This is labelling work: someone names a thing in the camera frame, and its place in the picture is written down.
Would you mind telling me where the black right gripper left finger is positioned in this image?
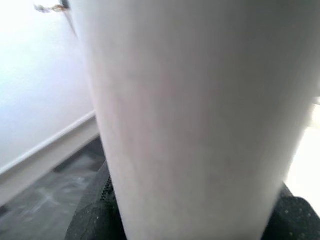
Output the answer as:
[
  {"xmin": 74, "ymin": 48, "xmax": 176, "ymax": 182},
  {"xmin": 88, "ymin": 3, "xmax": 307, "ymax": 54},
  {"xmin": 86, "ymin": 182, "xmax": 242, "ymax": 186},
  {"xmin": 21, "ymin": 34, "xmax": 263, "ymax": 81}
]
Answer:
[{"xmin": 64, "ymin": 159, "xmax": 126, "ymax": 240}]

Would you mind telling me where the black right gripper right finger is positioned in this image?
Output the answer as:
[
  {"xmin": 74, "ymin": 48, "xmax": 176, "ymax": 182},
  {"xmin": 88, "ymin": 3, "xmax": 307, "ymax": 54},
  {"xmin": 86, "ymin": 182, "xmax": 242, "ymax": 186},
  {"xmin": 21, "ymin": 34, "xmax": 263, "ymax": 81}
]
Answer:
[{"xmin": 262, "ymin": 182, "xmax": 320, "ymax": 240}]

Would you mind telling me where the white plastic table leg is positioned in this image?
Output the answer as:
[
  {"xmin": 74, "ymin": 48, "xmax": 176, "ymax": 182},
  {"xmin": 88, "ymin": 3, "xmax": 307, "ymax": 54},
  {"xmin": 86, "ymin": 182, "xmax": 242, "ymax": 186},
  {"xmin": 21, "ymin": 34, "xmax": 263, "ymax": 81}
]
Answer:
[{"xmin": 68, "ymin": 0, "xmax": 320, "ymax": 240}]

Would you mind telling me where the black wall cable bundle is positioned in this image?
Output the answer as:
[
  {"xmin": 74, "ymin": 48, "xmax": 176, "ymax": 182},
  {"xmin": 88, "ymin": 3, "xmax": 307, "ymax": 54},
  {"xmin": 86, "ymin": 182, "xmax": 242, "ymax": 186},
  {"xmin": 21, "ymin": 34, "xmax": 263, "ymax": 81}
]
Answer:
[{"xmin": 33, "ymin": 0, "xmax": 78, "ymax": 41}]

